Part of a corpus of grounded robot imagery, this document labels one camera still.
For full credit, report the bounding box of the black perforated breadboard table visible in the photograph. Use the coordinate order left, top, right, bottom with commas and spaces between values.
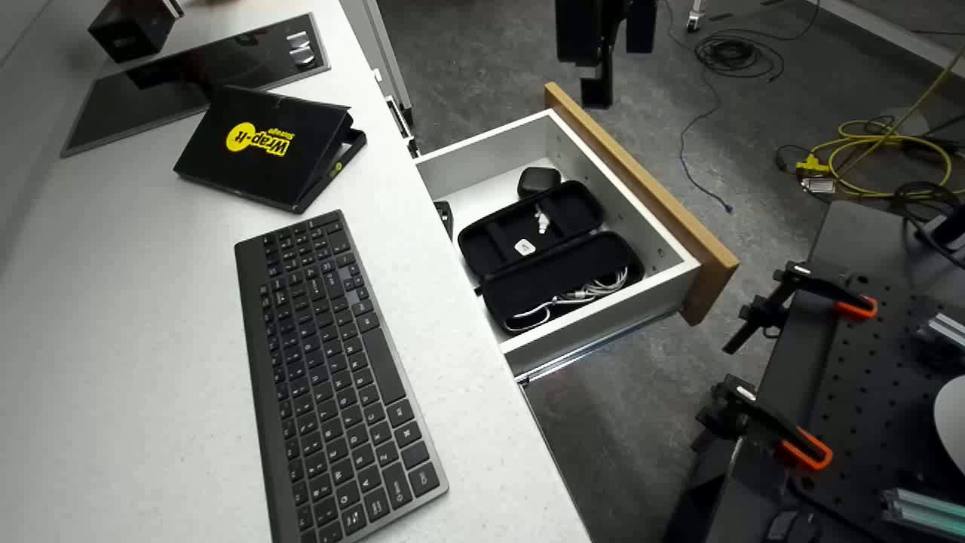
663, 201, 965, 543

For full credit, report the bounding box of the grey wireless keyboard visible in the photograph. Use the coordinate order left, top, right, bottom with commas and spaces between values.
237, 212, 448, 543

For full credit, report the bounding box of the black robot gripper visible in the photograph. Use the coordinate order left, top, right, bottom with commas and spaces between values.
555, 0, 658, 110

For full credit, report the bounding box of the yellow cable coil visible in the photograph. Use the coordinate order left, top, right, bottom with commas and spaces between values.
794, 41, 965, 204

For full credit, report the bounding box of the teal aluminium bracket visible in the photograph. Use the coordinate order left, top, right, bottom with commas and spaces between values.
885, 489, 965, 543

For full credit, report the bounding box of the black box yellow logo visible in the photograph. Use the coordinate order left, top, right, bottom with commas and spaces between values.
174, 88, 369, 214

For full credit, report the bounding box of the white drawer wooden front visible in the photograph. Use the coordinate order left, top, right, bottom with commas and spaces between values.
417, 83, 739, 383

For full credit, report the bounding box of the small black pouch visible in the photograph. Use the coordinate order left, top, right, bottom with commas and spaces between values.
515, 167, 562, 200

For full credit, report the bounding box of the lower black orange clamp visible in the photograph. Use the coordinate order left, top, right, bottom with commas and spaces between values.
697, 374, 837, 473

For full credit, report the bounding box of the black cube device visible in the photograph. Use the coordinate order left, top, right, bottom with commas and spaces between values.
89, 0, 185, 65

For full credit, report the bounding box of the upper black orange clamp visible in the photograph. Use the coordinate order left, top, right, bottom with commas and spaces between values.
724, 262, 879, 353

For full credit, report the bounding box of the black orange clamp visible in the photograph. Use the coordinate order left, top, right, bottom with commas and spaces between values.
697, 374, 837, 473
724, 262, 879, 353

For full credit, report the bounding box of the black flat monitor base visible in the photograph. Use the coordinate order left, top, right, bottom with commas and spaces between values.
63, 14, 328, 156

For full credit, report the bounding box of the black floor cable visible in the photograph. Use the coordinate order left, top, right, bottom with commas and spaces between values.
675, 25, 791, 216

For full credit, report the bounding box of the open black zip case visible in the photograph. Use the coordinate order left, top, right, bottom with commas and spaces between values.
460, 180, 647, 335

